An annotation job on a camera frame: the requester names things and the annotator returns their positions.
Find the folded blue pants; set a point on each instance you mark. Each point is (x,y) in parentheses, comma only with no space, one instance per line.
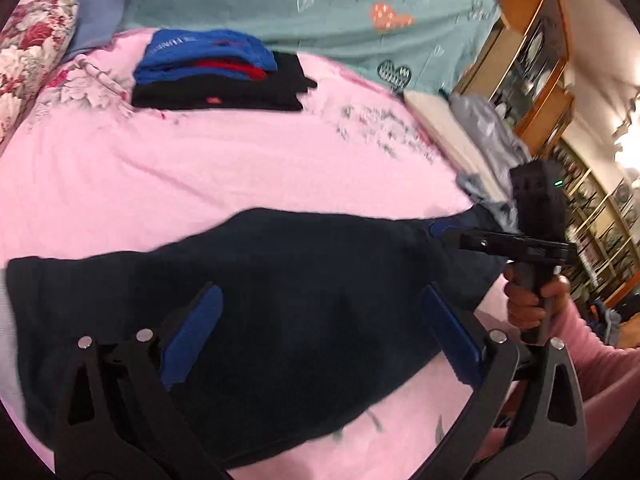
(200,47)

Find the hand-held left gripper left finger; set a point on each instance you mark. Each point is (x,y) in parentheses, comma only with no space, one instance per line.
(196,337)

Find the blue plaid pillow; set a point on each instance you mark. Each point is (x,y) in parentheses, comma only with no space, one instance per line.
(100,0)

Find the bright lamp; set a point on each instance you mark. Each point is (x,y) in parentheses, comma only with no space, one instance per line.
(629,147)

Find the pink floral bed sheet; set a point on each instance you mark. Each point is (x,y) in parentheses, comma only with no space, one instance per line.
(225,160)

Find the person's right hand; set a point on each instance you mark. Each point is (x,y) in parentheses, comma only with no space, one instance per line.
(522,302)

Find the grey cloth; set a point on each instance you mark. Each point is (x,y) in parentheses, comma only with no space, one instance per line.
(492,135)

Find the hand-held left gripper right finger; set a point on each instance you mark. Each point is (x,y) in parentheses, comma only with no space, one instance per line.
(450,340)

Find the teal heart print blanket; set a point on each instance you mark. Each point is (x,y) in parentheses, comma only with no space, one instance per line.
(325,30)

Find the folded black pants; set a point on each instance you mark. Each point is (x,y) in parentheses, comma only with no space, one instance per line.
(225,94)

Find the white cushion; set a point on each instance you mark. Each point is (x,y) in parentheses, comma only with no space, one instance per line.
(440,125)

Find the person's right forearm pink sleeve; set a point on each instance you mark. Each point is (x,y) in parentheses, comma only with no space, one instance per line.
(605,380)

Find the red floral bolster pillow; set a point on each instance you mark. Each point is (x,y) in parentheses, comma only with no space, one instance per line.
(30,45)

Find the dark navy pants grey cuff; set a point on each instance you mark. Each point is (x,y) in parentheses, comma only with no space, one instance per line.
(300,285)

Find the shelf with framed items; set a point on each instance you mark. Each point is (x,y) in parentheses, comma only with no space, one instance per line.
(600,225)

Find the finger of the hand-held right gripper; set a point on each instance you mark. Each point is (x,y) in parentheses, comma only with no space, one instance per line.
(447,227)

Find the wooden glass display cabinet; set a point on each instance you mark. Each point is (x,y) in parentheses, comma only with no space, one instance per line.
(530,60)

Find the folded red garment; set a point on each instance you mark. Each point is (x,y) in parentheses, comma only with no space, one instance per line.
(235,68)

